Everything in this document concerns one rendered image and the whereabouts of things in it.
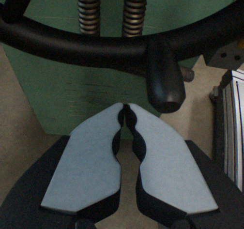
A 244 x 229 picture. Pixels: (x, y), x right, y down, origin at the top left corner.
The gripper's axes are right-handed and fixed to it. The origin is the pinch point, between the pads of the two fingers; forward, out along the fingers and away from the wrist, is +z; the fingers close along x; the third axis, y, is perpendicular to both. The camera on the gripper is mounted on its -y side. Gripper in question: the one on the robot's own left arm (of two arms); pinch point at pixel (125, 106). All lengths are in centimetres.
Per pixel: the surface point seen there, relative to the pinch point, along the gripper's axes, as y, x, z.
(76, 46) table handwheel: -2.7, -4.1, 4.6
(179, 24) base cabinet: -3.0, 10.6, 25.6
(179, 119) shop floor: 46, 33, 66
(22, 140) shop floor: 49, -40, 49
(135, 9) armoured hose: -5.6, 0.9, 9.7
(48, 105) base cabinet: 25, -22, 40
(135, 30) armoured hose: -3.3, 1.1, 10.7
